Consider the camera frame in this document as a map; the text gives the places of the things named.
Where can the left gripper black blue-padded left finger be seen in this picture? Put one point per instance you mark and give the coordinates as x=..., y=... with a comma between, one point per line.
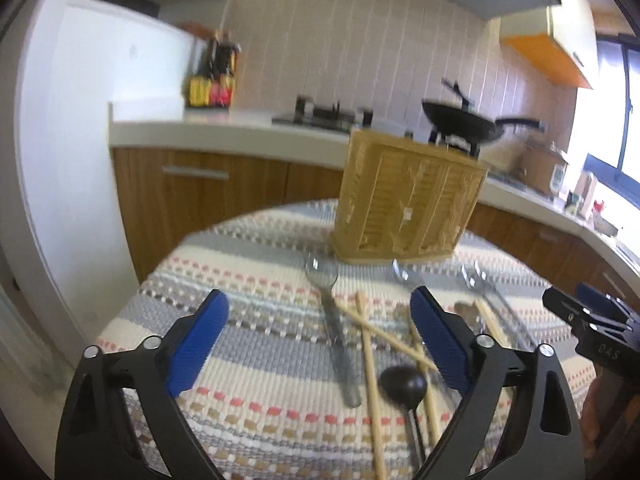
x=96, y=439

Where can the black wok pan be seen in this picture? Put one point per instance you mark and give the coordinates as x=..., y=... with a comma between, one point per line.
x=460, y=121

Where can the orange wall cabinet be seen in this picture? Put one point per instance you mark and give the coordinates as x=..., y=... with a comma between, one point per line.
x=560, y=43

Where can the yellow plastic utensil basket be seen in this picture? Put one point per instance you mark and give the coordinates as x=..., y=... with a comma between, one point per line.
x=401, y=199

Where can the wooden chopstick crossed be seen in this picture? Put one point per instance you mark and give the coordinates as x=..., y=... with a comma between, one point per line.
x=393, y=342

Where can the red-label sauce bottle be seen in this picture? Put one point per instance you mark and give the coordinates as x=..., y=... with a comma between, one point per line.
x=225, y=65

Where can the wooden chopstick far right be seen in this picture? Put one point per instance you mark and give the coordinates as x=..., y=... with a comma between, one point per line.
x=492, y=323

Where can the wooden base cabinet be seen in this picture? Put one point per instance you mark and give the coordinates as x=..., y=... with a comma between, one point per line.
x=159, y=211

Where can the person's hand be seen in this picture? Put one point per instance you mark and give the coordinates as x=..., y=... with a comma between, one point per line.
x=589, y=423

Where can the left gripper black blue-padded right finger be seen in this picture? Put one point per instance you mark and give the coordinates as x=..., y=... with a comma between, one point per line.
x=516, y=418

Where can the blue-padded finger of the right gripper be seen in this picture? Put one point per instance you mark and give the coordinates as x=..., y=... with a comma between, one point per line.
x=596, y=300

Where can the clear plastic spoon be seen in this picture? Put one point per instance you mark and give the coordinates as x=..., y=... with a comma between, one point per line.
x=477, y=280
x=323, y=274
x=408, y=278

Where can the brown rice cooker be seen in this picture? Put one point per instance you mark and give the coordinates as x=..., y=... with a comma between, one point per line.
x=543, y=168

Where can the striped woven table mat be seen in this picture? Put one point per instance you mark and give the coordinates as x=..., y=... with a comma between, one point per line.
x=267, y=404

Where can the black ladle spoon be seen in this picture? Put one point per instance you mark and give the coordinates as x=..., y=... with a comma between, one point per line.
x=406, y=386

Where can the wooden chopstick long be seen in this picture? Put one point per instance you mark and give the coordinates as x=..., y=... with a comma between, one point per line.
x=373, y=405

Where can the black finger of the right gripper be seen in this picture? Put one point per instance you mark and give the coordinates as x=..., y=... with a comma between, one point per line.
x=567, y=308

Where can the dark soy sauce bottle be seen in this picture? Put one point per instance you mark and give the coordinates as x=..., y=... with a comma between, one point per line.
x=203, y=84

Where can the silver cabinet handle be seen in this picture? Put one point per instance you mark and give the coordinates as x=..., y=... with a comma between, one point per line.
x=193, y=172

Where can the black gas stove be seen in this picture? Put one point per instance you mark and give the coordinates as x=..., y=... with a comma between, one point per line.
x=308, y=114

